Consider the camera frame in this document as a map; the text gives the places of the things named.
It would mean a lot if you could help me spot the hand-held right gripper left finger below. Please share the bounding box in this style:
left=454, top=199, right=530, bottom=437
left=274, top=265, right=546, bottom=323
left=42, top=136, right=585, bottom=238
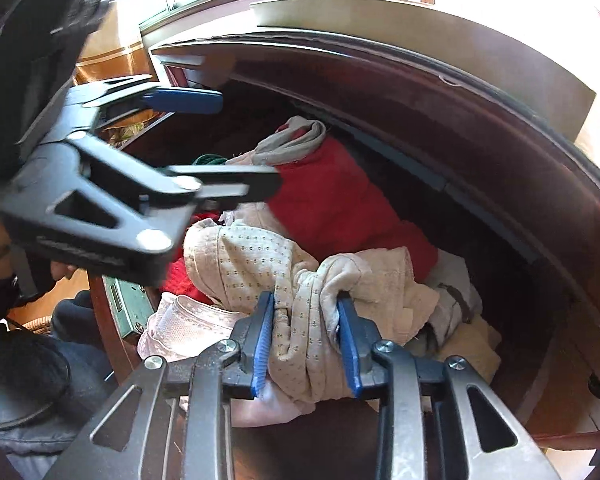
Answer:
left=45, top=290, right=276, bottom=480

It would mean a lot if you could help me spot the pale pink underwear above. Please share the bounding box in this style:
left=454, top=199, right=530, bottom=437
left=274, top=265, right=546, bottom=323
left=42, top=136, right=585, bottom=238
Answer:
left=220, top=152, right=291, bottom=241

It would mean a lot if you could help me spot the dotted beige underwear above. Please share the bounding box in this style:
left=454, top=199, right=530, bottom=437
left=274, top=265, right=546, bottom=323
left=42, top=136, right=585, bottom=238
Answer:
left=182, top=222, right=366, bottom=403

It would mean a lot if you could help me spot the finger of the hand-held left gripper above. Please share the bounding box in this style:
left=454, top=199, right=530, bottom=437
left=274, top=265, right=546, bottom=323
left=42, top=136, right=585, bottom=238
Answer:
left=0, top=132, right=283, bottom=288
left=45, top=75, right=224, bottom=146

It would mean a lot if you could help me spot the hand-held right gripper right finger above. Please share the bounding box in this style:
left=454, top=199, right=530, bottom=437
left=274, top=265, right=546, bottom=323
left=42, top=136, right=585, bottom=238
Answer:
left=334, top=291, right=561, bottom=480

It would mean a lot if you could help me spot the white grey underwear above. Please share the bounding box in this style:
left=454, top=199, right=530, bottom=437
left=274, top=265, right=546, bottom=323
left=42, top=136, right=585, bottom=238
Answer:
left=420, top=250, right=483, bottom=356

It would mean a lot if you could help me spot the metal drawer lock plate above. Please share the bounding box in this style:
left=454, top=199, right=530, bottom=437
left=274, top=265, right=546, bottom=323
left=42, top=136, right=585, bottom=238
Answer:
left=102, top=275, right=146, bottom=343

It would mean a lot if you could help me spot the pink lace underwear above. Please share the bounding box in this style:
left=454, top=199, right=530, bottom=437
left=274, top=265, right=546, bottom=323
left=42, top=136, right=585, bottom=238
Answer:
left=137, top=292, right=311, bottom=428

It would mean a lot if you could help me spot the round wooden drum container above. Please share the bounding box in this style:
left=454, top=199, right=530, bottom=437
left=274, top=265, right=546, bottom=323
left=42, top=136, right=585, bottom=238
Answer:
left=150, top=0, right=600, bottom=461

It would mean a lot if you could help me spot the wicker basket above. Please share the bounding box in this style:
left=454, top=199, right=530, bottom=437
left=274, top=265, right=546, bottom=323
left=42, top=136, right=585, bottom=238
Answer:
left=5, top=312, right=56, bottom=333

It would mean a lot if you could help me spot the tan cloth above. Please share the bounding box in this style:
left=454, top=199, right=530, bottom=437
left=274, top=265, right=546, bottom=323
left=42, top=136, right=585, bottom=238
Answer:
left=440, top=315, right=503, bottom=386

